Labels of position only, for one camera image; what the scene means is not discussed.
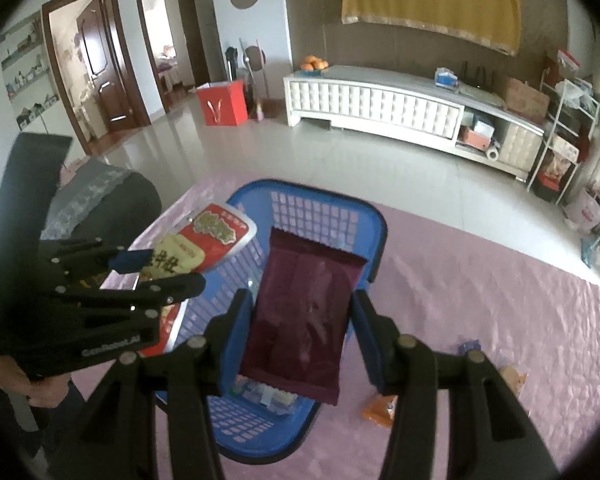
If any wall shelf with small items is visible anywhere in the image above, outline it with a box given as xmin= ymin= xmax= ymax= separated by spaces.
xmin=0 ymin=12 xmax=61 ymax=128

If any cardboard box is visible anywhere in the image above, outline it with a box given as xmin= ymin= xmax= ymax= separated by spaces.
xmin=502 ymin=76 xmax=551 ymax=118

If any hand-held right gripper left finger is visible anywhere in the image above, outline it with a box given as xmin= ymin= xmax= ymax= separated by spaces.
xmin=77 ymin=287 xmax=255 ymax=480

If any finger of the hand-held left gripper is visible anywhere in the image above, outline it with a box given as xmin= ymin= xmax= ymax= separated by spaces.
xmin=42 ymin=240 xmax=148 ymax=281
xmin=60 ymin=272 xmax=206 ymax=326

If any brown door frame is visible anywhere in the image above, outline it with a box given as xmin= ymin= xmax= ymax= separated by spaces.
xmin=132 ymin=0 xmax=211 ymax=113

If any yellow cloth cover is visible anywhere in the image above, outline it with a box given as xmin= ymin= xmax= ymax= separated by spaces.
xmin=341 ymin=0 xmax=522 ymax=57

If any red gift bag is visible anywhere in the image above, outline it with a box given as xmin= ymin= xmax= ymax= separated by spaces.
xmin=196 ymin=80 xmax=248 ymax=127

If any pink and white tote bag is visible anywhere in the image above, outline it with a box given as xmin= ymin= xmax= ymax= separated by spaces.
xmin=565 ymin=187 xmax=600 ymax=233

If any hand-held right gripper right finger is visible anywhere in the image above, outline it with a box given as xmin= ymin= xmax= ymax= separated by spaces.
xmin=349 ymin=289 xmax=546 ymax=480

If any light blue snack packet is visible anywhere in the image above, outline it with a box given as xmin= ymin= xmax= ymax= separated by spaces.
xmin=232 ymin=377 xmax=301 ymax=413

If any chair with dark cover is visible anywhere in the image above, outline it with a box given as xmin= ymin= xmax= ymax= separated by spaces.
xmin=40 ymin=157 xmax=163 ymax=266

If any red and yellow snack packet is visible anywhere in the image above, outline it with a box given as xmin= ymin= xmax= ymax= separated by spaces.
xmin=139 ymin=203 xmax=258 ymax=356

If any red and white bag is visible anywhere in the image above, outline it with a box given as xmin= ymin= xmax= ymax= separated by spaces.
xmin=555 ymin=49 xmax=583 ymax=71

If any brown wooden door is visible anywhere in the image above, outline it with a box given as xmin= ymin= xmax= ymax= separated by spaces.
xmin=42 ymin=0 xmax=151 ymax=156

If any maroon snack packet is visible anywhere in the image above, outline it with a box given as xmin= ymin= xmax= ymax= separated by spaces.
xmin=237 ymin=226 xmax=370 ymax=406

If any white metal rack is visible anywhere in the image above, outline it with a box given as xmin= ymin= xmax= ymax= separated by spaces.
xmin=527 ymin=62 xmax=600 ymax=206

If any white tv cabinet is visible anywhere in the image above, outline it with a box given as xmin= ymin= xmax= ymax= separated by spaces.
xmin=283 ymin=65 xmax=546 ymax=183

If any blue plastic basket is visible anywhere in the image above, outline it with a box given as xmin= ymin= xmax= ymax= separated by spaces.
xmin=152 ymin=178 xmax=388 ymax=466

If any black upright object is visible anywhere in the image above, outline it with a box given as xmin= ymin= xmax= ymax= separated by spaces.
xmin=224 ymin=46 xmax=241 ymax=83

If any person's left hand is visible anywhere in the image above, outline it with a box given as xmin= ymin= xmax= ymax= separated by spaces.
xmin=0 ymin=360 xmax=71 ymax=408

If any clear plastic bag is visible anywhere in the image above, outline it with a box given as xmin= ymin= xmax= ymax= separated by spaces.
xmin=555 ymin=80 xmax=593 ymax=108

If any pink tablecloth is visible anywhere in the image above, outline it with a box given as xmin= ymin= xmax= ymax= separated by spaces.
xmin=70 ymin=170 xmax=600 ymax=480

